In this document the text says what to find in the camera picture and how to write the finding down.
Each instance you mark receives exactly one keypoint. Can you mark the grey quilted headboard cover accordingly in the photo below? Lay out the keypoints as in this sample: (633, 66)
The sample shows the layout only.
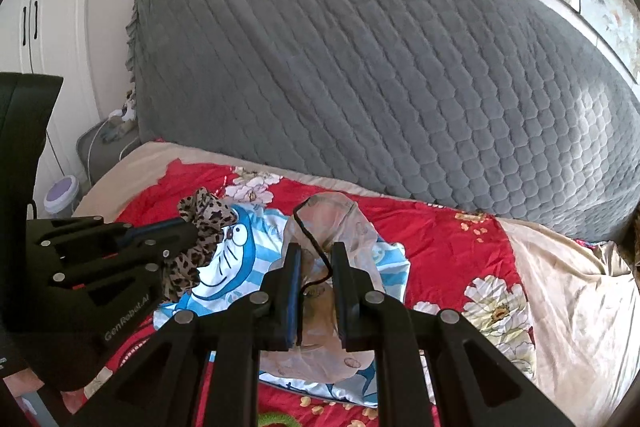
(375, 82)

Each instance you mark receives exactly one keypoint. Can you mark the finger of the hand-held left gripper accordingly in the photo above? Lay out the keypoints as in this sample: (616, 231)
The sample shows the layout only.
(125, 264)
(150, 231)

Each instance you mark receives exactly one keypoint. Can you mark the white wardrobe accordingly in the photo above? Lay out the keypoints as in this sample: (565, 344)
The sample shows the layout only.
(65, 32)

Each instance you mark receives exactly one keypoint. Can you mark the blue striped cartoon cloth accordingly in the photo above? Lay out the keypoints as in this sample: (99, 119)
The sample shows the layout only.
(245, 267)

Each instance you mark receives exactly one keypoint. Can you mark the white canister with purple lid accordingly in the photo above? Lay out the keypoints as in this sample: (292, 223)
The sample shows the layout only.
(62, 202)

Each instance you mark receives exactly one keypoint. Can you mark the green headband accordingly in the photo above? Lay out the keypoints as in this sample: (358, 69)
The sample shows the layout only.
(275, 421)

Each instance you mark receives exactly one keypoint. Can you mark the grey nightstand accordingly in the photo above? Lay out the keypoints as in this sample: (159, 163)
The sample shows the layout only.
(105, 154)

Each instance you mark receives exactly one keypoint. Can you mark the framed painting with brown patches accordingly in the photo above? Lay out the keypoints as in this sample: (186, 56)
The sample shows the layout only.
(612, 17)

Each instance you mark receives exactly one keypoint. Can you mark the small figurine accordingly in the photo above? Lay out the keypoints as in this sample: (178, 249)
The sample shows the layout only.
(122, 117)

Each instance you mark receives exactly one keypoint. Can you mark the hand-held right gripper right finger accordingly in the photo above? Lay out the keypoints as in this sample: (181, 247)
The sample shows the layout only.
(339, 292)

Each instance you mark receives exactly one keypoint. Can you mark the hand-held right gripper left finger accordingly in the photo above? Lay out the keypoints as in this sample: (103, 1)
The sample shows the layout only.
(294, 297)

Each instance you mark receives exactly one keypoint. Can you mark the pile of clothing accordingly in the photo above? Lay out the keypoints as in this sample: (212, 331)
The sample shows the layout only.
(631, 257)

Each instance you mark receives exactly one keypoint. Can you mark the red floral blanket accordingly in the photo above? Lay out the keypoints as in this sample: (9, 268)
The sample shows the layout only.
(440, 247)

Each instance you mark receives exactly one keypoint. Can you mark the leopard print scrunchie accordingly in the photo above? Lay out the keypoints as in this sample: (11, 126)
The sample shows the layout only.
(210, 214)

